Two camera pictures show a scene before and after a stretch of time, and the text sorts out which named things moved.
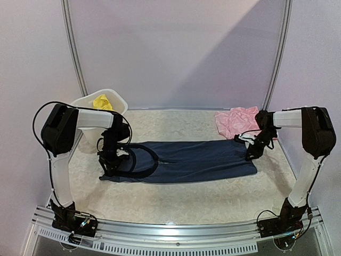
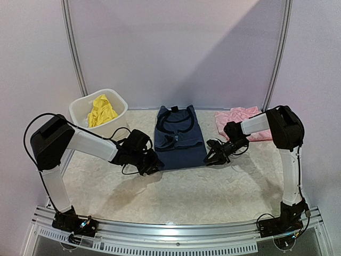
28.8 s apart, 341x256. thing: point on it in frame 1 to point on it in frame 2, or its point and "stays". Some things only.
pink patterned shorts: x=233 y=122 stays
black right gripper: x=256 y=148 to x=220 y=151
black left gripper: x=109 y=162 to x=154 y=161
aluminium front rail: x=241 y=237 stays
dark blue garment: x=154 y=161 to x=178 y=138
